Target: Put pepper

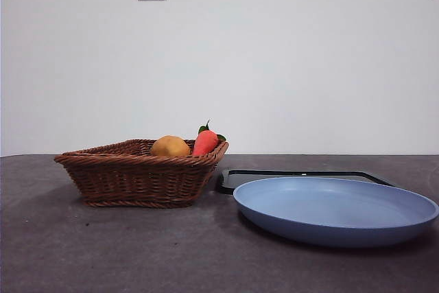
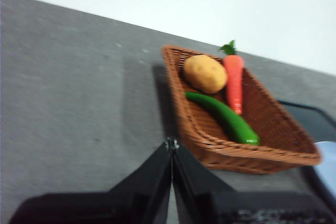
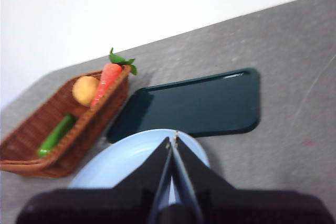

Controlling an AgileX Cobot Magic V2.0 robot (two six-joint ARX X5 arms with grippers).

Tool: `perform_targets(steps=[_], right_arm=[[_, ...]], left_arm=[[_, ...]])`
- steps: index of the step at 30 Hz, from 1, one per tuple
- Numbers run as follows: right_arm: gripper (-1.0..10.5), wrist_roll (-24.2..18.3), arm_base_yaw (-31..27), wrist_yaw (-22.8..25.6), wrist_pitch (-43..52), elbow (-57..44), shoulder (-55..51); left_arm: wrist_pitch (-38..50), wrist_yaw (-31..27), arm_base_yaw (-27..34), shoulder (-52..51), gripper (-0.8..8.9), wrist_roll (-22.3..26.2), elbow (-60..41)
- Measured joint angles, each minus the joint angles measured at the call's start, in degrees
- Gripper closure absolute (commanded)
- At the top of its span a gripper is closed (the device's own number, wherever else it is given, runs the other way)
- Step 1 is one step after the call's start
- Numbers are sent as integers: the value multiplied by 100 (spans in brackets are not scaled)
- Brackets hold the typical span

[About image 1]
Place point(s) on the blue round plate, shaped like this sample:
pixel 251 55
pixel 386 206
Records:
pixel 336 210

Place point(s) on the orange carrot with green leaves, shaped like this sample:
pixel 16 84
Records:
pixel 205 142

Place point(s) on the yellow-brown potato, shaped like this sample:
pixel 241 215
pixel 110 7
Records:
pixel 170 146

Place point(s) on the brown wicker basket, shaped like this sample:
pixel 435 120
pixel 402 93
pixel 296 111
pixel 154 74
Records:
pixel 137 179

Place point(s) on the black rectangular tray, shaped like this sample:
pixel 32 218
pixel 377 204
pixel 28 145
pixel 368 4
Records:
pixel 240 179

